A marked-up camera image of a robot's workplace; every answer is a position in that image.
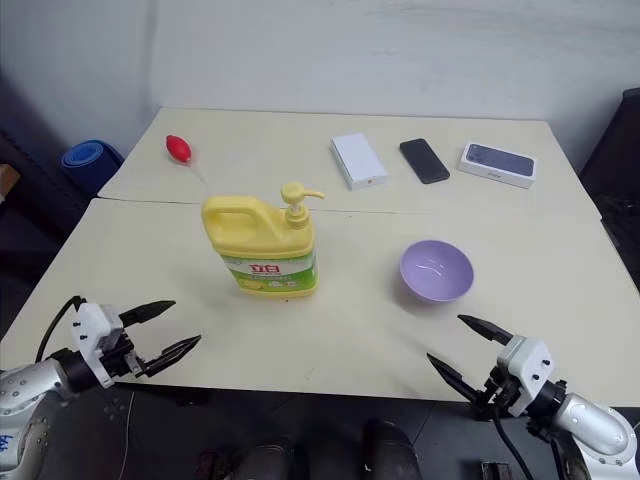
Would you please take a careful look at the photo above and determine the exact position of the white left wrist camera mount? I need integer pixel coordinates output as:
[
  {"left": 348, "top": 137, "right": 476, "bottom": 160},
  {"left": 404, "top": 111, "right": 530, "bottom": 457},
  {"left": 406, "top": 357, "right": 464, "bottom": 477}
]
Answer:
[{"left": 68, "top": 301, "right": 125, "bottom": 389}]

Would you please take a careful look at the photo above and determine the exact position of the purple plastic bowl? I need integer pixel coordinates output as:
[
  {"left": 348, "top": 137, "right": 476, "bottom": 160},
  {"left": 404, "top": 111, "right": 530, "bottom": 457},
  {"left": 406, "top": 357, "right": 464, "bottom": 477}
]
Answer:
[{"left": 399, "top": 239, "right": 475, "bottom": 304}]

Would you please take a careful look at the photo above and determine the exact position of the phone box with dark print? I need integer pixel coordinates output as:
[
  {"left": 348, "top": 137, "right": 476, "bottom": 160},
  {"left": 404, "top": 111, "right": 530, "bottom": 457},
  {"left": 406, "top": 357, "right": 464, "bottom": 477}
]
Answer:
[{"left": 456, "top": 140, "right": 540, "bottom": 191}]

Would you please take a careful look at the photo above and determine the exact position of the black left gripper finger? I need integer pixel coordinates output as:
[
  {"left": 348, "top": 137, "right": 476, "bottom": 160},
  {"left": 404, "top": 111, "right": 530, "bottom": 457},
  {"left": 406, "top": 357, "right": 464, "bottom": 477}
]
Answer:
[
  {"left": 143, "top": 334, "right": 203, "bottom": 378},
  {"left": 119, "top": 300, "right": 177, "bottom": 329}
]

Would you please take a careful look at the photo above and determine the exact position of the black chair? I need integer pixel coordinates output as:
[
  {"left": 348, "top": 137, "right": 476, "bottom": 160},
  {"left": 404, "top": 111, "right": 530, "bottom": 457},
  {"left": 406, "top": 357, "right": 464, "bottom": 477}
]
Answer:
[{"left": 579, "top": 87, "right": 640, "bottom": 296}]

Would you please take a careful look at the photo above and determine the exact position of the blue rolled yoga mat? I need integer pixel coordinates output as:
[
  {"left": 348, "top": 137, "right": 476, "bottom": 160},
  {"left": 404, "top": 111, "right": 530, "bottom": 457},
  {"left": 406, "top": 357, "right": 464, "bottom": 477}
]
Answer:
[{"left": 61, "top": 141, "right": 125, "bottom": 198}]

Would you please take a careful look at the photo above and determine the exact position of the white phone box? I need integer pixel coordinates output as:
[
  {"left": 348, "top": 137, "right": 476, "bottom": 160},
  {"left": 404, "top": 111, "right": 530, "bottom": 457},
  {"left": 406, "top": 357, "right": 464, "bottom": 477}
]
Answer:
[{"left": 329, "top": 132, "right": 389, "bottom": 192}]

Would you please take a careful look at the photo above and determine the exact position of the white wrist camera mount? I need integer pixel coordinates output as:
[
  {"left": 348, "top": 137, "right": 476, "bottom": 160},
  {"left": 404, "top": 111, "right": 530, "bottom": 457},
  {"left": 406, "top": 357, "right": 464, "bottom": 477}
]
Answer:
[
  {"left": 497, "top": 335, "right": 554, "bottom": 417},
  {"left": 68, "top": 301, "right": 125, "bottom": 389}
]

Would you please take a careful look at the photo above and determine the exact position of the red rubber air blower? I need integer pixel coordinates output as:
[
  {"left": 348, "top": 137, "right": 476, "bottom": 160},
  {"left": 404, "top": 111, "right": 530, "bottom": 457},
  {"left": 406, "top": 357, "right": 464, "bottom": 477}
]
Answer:
[{"left": 165, "top": 134, "right": 211, "bottom": 191}]

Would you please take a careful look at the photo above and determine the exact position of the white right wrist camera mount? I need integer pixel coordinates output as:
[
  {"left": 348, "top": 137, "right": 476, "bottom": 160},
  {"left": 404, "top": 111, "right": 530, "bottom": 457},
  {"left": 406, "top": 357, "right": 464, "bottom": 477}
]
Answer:
[{"left": 497, "top": 335, "right": 554, "bottom": 417}]

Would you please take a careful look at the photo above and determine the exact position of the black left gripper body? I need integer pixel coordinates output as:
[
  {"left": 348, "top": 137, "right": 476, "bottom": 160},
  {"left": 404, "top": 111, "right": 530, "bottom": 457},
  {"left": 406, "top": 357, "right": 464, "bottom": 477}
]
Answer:
[{"left": 97, "top": 333, "right": 152, "bottom": 385}]

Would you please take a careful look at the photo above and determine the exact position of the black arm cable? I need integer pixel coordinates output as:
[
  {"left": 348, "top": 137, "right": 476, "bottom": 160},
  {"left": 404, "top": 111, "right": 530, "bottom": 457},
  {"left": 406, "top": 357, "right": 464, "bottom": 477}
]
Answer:
[
  {"left": 489, "top": 405, "right": 539, "bottom": 480},
  {"left": 34, "top": 295, "right": 87, "bottom": 363}
]

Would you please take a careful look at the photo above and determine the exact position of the black smartphone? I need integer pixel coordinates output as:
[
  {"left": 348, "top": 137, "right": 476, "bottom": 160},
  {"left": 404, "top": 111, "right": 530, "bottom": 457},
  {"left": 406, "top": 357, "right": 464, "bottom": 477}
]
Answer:
[{"left": 399, "top": 138, "right": 451, "bottom": 185}]

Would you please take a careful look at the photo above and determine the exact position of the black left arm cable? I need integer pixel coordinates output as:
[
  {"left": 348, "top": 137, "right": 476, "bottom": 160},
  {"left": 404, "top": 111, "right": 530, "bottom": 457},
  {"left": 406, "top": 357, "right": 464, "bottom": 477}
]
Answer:
[{"left": 34, "top": 295, "right": 87, "bottom": 363}]

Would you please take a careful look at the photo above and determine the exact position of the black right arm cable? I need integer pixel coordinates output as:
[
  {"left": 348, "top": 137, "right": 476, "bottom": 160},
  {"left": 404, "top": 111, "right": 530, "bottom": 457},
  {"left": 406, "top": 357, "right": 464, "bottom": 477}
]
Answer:
[{"left": 489, "top": 405, "right": 539, "bottom": 480}]

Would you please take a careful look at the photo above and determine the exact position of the yellow dish soap pump bottle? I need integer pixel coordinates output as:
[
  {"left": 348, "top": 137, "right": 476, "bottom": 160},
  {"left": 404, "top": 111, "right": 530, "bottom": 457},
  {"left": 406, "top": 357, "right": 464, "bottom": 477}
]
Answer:
[{"left": 201, "top": 181, "right": 327, "bottom": 300}]

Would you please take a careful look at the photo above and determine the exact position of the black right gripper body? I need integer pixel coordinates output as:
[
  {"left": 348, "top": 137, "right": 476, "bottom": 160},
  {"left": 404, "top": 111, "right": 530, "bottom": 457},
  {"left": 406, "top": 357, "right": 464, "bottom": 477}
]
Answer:
[{"left": 478, "top": 365, "right": 521, "bottom": 419}]

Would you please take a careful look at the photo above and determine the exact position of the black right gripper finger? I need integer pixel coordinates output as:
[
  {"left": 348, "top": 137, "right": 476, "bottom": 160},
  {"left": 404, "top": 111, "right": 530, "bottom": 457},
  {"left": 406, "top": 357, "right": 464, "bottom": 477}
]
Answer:
[
  {"left": 457, "top": 314, "right": 516, "bottom": 347},
  {"left": 426, "top": 353, "right": 487, "bottom": 407}
]

